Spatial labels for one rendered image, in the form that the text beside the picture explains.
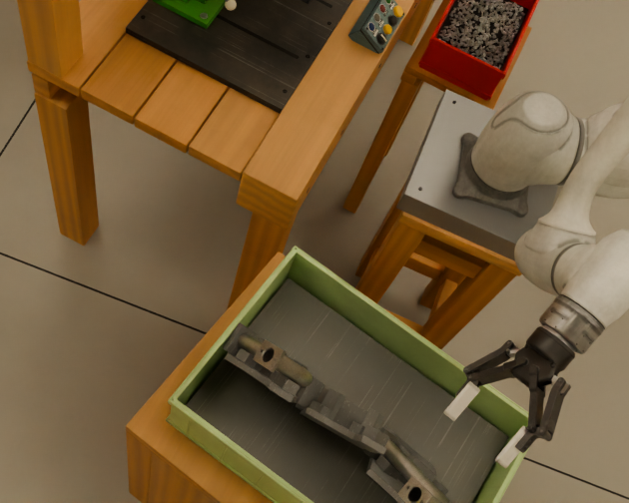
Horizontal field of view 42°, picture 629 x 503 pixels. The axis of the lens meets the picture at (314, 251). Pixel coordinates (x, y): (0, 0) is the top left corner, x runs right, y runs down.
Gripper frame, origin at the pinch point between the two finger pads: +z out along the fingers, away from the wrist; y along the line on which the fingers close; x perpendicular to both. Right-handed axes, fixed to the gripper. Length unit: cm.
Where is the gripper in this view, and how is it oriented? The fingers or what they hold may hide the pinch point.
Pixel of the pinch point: (477, 434)
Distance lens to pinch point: 139.7
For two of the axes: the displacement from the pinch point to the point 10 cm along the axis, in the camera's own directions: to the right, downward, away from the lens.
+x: 6.1, 5.3, 5.9
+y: 4.6, 3.8, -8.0
